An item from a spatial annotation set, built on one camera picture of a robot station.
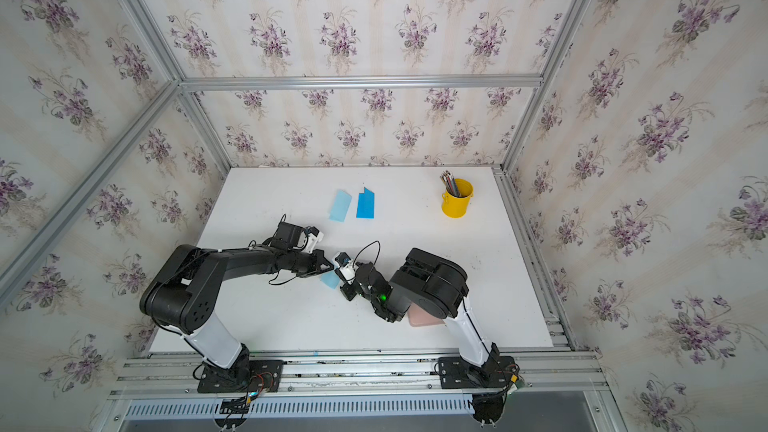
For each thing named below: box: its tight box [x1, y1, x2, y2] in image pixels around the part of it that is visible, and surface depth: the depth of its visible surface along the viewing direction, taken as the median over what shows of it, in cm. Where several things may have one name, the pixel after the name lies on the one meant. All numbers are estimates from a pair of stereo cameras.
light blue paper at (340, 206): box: [330, 189, 352, 223], surface depth 110 cm
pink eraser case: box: [408, 303, 445, 327], surface depth 80 cm
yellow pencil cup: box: [441, 178, 474, 219], surface depth 104 cm
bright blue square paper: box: [356, 186, 375, 219], surface depth 110 cm
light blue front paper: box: [320, 270, 341, 289], surface depth 92 cm
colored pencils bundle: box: [439, 170, 461, 198], surface depth 98 cm
